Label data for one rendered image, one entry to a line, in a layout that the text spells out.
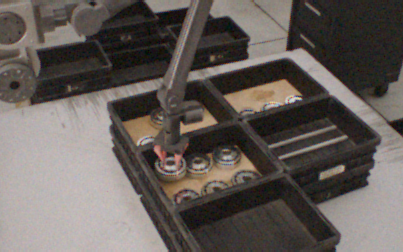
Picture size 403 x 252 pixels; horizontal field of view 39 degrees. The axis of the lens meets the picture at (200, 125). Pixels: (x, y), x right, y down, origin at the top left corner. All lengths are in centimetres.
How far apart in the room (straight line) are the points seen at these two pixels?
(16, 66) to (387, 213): 134
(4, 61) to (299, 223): 105
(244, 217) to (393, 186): 66
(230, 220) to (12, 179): 85
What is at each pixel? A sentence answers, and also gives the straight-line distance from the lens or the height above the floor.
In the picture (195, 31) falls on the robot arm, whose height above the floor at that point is 135.
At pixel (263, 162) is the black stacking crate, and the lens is 192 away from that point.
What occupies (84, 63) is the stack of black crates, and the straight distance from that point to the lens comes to 321.
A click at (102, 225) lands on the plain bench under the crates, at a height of 70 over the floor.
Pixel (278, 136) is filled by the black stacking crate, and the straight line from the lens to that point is 214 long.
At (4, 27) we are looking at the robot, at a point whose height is 145.
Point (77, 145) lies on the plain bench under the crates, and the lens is 230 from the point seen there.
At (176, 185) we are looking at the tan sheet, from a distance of 191.
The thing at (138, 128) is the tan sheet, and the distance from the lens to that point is 215.
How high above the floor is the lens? 215
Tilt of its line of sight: 38 degrees down
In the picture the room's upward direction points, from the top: 2 degrees clockwise
